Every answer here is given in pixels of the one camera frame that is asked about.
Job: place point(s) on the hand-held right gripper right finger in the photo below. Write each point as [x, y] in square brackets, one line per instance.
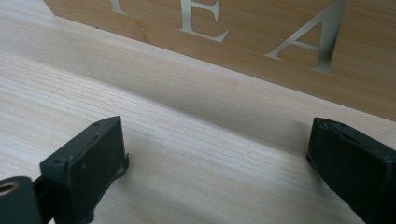
[358, 168]

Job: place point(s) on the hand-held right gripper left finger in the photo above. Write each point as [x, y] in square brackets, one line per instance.
[84, 168]

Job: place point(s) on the lettered bamboo box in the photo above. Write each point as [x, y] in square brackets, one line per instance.
[255, 49]

